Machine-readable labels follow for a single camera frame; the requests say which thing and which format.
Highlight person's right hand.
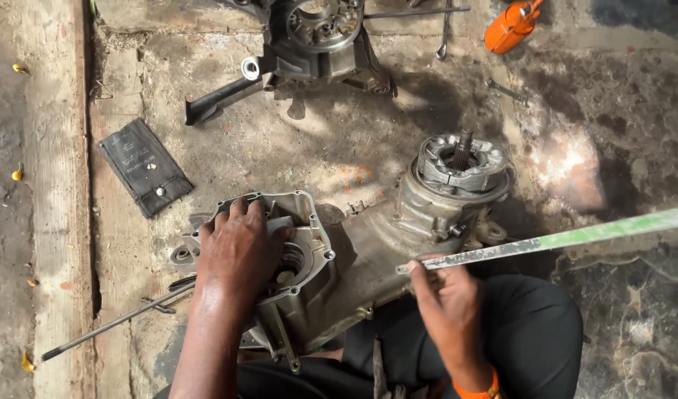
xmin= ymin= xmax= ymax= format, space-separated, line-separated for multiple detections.
xmin=408 ymin=253 xmax=493 ymax=381

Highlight person's left hand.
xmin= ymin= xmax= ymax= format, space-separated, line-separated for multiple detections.
xmin=196 ymin=198 xmax=293 ymax=300

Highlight grey scooter engine crankcase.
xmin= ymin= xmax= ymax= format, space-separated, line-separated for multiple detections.
xmin=169 ymin=131 xmax=512 ymax=375

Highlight long green metal strip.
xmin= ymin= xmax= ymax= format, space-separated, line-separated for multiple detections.
xmin=396 ymin=205 xmax=678 ymax=276

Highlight orange wristband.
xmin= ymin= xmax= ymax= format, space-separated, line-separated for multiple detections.
xmin=452 ymin=367 xmax=502 ymax=399

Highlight person's black trousers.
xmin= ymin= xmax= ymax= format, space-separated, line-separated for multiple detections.
xmin=154 ymin=274 xmax=585 ymax=399

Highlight grey metal tool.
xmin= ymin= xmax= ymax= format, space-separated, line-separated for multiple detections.
xmin=372 ymin=337 xmax=392 ymax=399

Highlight black rubber tube piece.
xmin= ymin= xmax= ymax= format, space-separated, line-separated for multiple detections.
xmin=98 ymin=117 xmax=195 ymax=219

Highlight long threaded steel rod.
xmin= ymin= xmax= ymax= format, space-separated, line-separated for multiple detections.
xmin=41 ymin=280 xmax=199 ymax=362

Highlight grey clutch shoe assembly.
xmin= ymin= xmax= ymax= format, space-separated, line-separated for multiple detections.
xmin=416 ymin=131 xmax=512 ymax=194

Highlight dark engine case with lever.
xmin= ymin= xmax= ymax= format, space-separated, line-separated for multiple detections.
xmin=184 ymin=0 xmax=399 ymax=126

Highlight small dark open spanner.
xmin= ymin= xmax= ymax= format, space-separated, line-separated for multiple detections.
xmin=485 ymin=78 xmax=532 ymax=108

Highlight orange oil can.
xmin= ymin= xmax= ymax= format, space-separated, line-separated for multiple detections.
xmin=484 ymin=0 xmax=545 ymax=55

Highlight thin steel rod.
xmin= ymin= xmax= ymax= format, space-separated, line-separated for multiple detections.
xmin=363 ymin=5 xmax=472 ymax=21

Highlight small bent wire hook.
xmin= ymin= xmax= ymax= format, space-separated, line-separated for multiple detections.
xmin=141 ymin=297 xmax=177 ymax=315

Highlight long silver ring spanner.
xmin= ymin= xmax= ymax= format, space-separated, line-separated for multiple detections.
xmin=435 ymin=0 xmax=454 ymax=61

